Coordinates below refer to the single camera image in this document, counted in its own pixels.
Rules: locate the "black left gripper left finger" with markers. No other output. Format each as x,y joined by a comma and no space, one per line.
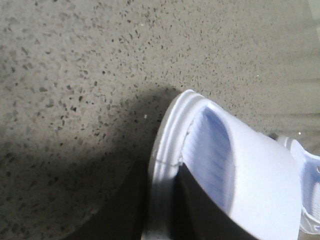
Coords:
123,216

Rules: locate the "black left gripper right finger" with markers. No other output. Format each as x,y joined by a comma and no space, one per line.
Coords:
196,217

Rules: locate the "light blue slipper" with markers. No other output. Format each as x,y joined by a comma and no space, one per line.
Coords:
249,176
309,173

